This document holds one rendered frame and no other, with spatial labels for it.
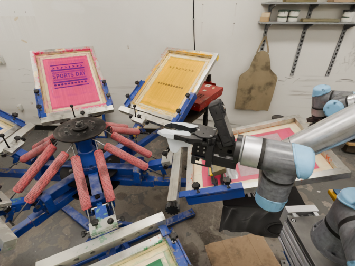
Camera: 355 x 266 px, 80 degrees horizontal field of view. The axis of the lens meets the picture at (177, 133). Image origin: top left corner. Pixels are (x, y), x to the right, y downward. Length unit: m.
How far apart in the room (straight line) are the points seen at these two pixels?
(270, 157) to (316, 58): 3.10
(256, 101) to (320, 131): 2.79
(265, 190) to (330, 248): 0.39
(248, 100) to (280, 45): 0.82
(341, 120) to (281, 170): 0.20
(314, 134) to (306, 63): 2.90
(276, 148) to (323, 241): 0.47
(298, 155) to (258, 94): 2.86
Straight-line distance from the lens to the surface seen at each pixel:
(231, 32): 3.13
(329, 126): 0.64
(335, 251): 0.92
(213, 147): 0.51
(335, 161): 1.30
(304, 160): 0.52
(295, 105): 3.70
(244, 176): 1.26
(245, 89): 3.28
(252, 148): 0.51
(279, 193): 0.57
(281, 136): 1.52
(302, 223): 0.98
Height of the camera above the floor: 1.96
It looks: 32 degrees down
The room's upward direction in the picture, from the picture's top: straight up
